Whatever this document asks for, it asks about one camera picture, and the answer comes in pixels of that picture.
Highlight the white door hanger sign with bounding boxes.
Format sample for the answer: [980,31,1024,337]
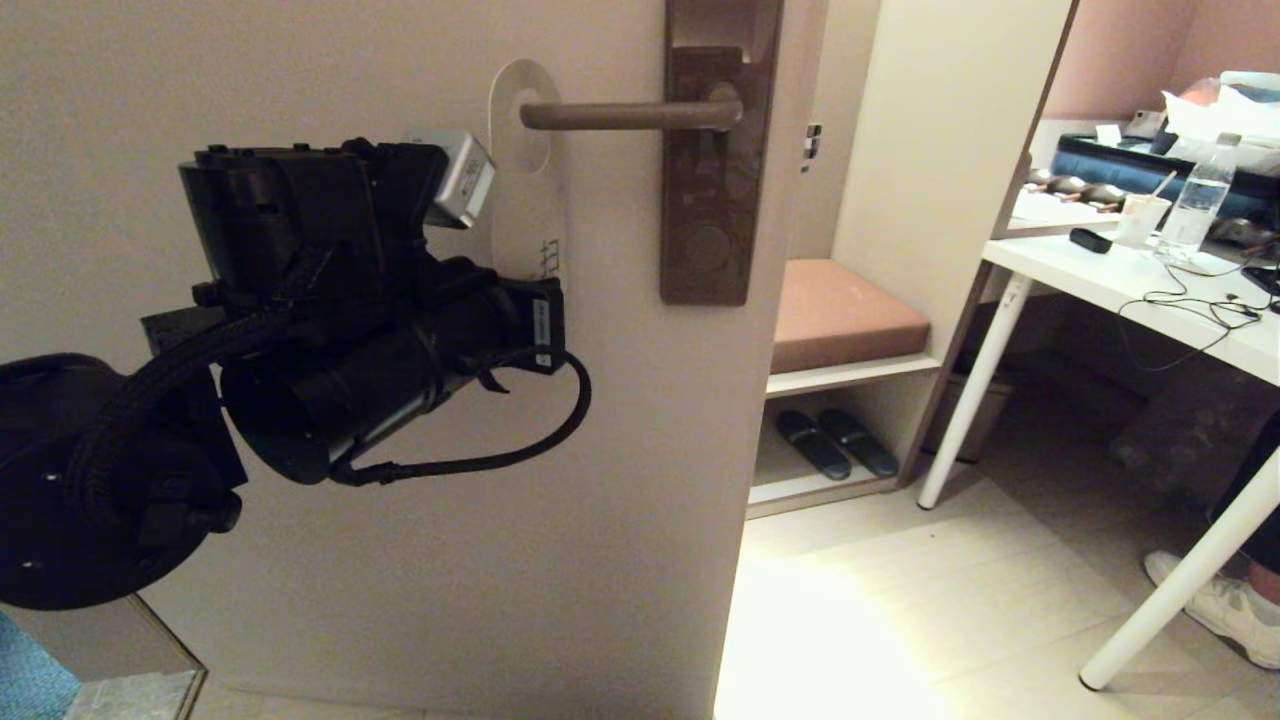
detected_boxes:
[488,58,568,286]

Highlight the beige door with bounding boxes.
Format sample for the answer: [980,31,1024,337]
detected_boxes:
[0,0,831,720]

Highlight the dark grey slipper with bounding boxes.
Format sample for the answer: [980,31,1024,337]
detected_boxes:
[818,408,901,480]
[776,410,853,484]

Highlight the terracotta seat cushion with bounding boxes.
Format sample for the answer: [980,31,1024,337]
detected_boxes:
[770,260,932,377]

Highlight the white round table leg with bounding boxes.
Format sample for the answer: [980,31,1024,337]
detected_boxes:
[916,272,1033,513]
[1078,468,1280,694]

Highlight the beige trash bin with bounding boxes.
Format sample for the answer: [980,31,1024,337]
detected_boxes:
[925,368,1014,467]

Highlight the white paper sheet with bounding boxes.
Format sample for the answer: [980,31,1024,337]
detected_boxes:
[1008,190,1123,237]

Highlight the dark blue case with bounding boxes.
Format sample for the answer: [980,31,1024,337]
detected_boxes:
[1050,135,1280,223]

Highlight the white paper cup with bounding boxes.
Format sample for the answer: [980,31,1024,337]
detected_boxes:
[1114,194,1172,252]

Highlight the clear plastic water bottle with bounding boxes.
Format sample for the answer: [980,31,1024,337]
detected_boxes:
[1157,134,1242,264]

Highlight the white plastic bag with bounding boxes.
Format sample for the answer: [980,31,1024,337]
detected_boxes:
[1160,73,1280,181]

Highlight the white sneaker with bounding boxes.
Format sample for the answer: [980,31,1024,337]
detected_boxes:
[1144,550,1280,672]

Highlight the person leg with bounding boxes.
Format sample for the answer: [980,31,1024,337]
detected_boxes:
[1212,428,1280,603]

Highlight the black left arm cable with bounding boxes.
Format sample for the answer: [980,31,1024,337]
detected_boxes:
[330,350,593,488]

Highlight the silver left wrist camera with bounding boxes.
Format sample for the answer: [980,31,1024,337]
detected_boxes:
[405,128,496,231]

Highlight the black braided cable sleeve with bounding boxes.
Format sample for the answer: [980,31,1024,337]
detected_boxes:
[65,250,331,521]

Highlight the thin black earphone cable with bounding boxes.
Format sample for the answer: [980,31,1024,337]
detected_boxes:
[1114,250,1280,377]

